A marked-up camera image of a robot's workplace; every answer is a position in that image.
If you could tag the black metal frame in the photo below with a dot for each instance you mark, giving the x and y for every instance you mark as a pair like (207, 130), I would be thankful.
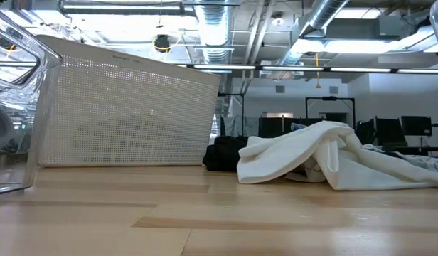
(329, 98)

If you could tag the white cloth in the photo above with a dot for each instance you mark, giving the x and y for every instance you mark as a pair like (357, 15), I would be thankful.
(276, 156)

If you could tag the black metal stand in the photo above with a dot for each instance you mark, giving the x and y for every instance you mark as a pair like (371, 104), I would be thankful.
(233, 94)

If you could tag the black ceiling fixture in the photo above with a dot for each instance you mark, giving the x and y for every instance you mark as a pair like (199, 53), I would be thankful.
(162, 43)
(6, 43)

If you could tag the light grey cloth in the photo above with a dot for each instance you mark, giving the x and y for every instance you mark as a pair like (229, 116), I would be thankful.
(425, 161)

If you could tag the grey wall vent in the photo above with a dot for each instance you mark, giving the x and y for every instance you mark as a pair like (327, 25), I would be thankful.
(333, 90)
(280, 89)

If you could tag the long ceiling light strip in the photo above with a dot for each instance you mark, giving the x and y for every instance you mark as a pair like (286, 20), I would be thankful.
(421, 71)
(222, 67)
(360, 69)
(293, 68)

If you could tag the black cloth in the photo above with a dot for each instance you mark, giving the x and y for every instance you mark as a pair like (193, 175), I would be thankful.
(222, 153)

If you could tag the grey ceiling pipe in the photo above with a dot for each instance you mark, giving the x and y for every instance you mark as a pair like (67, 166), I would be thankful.
(123, 8)

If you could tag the white perforated basket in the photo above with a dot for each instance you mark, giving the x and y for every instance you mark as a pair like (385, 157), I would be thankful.
(133, 106)

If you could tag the round ceiling lamp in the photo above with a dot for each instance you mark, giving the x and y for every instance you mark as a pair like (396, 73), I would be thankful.
(278, 20)

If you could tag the ribbed silver ceiling duct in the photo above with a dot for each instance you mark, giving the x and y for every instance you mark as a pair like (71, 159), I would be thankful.
(215, 28)
(325, 12)

